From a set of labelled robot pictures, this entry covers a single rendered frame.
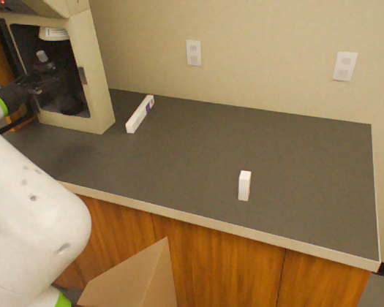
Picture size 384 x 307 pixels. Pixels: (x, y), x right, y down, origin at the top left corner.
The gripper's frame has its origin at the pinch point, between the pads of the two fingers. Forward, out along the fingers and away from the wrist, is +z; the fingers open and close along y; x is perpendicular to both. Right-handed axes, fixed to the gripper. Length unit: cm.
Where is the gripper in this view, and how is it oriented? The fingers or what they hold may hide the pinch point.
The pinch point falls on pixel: (51, 74)
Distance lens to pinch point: 142.3
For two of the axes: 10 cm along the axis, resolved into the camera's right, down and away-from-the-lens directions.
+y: -9.3, -1.8, 3.1
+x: 0.4, 8.1, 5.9
